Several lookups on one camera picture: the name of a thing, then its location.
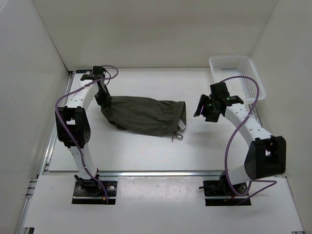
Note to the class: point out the aluminium frame rail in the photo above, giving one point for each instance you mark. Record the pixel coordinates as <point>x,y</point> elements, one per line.
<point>159,178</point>

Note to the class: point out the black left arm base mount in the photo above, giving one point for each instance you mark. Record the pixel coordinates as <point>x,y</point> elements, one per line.
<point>91,192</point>

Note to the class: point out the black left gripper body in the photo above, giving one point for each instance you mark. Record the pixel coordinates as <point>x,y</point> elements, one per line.
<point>103,97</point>

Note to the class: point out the small blue corner label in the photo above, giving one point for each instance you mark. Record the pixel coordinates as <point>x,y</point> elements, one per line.
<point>83,71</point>

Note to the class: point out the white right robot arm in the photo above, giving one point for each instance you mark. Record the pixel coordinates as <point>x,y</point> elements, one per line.
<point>266,155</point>

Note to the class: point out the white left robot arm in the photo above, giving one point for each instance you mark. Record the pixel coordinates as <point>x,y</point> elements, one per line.
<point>73,127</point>

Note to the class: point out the white plastic mesh basket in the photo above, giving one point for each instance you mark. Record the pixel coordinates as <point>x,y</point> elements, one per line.
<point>246,82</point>

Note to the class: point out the olive green shorts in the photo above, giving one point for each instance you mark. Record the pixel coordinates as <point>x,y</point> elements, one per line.
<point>147,116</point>

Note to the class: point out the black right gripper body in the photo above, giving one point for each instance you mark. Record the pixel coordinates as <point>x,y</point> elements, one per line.
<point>211,114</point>

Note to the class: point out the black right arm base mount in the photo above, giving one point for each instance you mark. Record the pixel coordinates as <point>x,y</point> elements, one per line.
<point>219,194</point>

